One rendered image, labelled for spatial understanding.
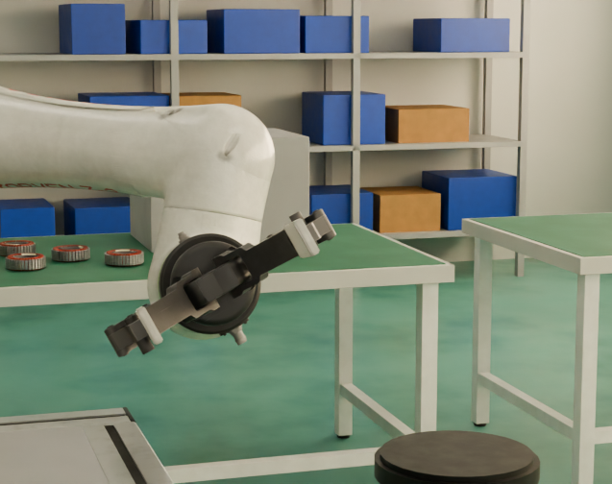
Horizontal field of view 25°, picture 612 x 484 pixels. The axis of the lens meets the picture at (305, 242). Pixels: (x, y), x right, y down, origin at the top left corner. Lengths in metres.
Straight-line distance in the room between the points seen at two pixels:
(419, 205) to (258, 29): 1.35
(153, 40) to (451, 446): 4.72
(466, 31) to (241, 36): 1.29
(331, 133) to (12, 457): 6.66
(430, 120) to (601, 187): 1.54
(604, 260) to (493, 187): 3.82
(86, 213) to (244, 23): 1.30
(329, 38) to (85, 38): 1.31
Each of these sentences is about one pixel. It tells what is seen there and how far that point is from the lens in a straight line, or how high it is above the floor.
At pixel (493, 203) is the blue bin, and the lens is 8.04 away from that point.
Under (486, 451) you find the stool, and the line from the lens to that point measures 2.94.
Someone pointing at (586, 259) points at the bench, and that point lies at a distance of 4.22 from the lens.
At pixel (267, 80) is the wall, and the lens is 8.11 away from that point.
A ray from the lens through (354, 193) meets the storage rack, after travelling 7.69.
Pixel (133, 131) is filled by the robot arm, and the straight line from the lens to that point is 1.43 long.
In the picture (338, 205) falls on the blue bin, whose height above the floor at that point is 0.45.
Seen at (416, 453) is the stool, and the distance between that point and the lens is 2.91.
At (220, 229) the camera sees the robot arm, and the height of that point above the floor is 1.23.
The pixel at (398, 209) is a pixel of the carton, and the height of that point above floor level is 0.41.
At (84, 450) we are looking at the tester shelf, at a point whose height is 1.11.
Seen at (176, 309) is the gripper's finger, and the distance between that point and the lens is 1.16.
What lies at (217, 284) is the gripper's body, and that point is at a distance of 1.18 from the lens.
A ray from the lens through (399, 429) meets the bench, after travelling 4.35.
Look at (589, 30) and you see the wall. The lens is 8.85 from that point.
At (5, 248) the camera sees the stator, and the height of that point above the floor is 0.78.
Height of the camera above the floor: 1.43
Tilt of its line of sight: 9 degrees down
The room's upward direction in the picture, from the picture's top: straight up
